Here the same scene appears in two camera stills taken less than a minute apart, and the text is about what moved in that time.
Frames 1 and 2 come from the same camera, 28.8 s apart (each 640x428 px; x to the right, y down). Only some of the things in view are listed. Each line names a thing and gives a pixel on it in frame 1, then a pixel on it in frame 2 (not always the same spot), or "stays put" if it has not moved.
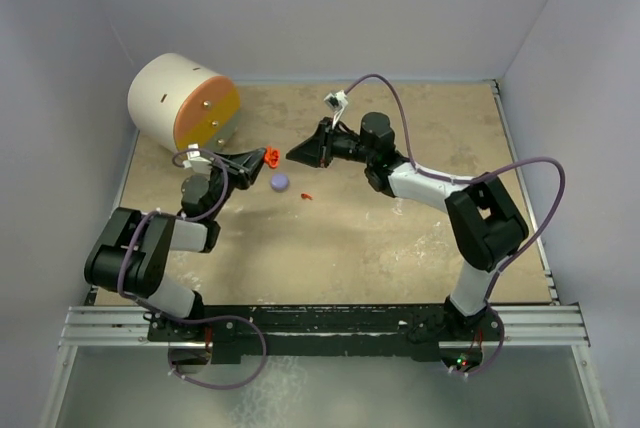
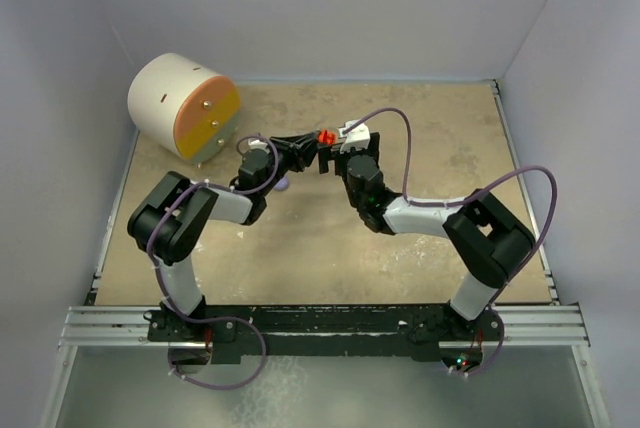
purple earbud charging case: [279, 182] stays put
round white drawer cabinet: [180, 102] stays put
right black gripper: [317, 151] to [333, 153]
